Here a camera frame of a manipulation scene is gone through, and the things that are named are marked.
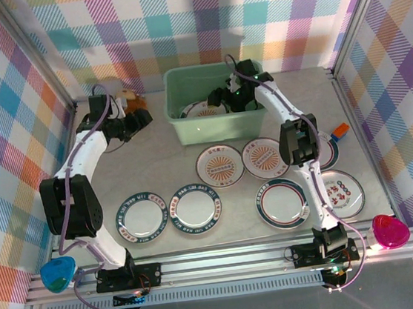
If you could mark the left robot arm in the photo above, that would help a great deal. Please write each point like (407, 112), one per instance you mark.
(70, 207)

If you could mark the pink triangular plastic device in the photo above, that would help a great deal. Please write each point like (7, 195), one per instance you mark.
(391, 234)

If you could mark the dark lettered rim plate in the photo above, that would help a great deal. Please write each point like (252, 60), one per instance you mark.
(196, 209)
(141, 219)

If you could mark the green plastic bin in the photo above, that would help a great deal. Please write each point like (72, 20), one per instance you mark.
(218, 129)

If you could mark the orange blue toy block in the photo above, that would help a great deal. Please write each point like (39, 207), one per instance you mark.
(339, 132)

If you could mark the black round controller board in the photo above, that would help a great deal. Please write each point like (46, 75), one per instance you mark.
(336, 275)
(128, 300)

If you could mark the aluminium frame post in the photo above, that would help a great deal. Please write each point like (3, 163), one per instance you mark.
(37, 54)
(358, 14)

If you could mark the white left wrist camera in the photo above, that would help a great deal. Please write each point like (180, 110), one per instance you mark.
(119, 106)

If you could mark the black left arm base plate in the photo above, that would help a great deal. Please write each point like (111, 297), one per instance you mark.
(149, 274)

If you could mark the blue triangular plastic device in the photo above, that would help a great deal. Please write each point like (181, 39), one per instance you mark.
(57, 272)

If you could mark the green red rimmed plate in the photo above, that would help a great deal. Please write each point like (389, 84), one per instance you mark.
(329, 151)
(283, 203)

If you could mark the brown plush toy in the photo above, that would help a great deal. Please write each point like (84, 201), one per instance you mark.
(138, 103)

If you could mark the red characters white plate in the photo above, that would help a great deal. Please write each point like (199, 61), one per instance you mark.
(345, 194)

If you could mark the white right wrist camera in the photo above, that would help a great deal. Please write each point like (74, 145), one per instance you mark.
(233, 81)

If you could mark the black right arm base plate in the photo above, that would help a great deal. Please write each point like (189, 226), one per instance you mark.
(304, 255)

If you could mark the orange sunburst white plate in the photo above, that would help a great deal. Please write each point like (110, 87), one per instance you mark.
(201, 112)
(263, 157)
(218, 168)

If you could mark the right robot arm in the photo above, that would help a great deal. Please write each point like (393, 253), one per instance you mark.
(315, 194)

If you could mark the aluminium mounting rail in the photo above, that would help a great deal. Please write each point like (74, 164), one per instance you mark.
(222, 262)

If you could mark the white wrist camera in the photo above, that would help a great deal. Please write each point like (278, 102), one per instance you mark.
(119, 106)
(233, 81)

